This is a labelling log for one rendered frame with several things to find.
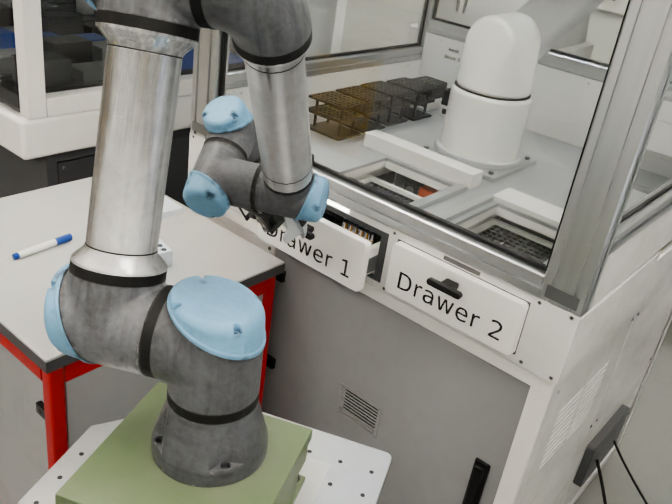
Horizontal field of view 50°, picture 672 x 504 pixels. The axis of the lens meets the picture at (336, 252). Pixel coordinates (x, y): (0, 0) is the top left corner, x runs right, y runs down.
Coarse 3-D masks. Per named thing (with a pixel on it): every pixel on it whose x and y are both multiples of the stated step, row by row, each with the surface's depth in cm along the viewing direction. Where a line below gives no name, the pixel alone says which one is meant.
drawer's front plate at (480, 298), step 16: (400, 256) 141; (416, 256) 139; (432, 256) 138; (416, 272) 140; (432, 272) 137; (448, 272) 135; (464, 272) 134; (432, 288) 138; (464, 288) 134; (480, 288) 131; (496, 288) 131; (416, 304) 142; (432, 304) 140; (448, 304) 137; (464, 304) 135; (480, 304) 132; (496, 304) 130; (512, 304) 128; (448, 320) 138; (464, 320) 136; (480, 320) 133; (512, 320) 129; (480, 336) 134; (496, 336) 132; (512, 336) 130; (512, 352) 131
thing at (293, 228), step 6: (288, 222) 137; (294, 222) 138; (288, 228) 138; (294, 228) 139; (300, 228) 140; (306, 228) 141; (288, 234) 138; (294, 234) 140; (300, 234) 143; (288, 240) 139
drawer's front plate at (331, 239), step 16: (320, 224) 146; (272, 240) 156; (304, 240) 150; (320, 240) 147; (336, 240) 144; (352, 240) 141; (304, 256) 151; (336, 256) 145; (352, 256) 142; (368, 256) 142; (336, 272) 146; (352, 272) 144; (352, 288) 145
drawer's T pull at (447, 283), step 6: (432, 282) 133; (438, 282) 133; (444, 282) 134; (450, 282) 134; (438, 288) 133; (444, 288) 132; (450, 288) 132; (456, 288) 134; (450, 294) 132; (456, 294) 131; (462, 294) 131
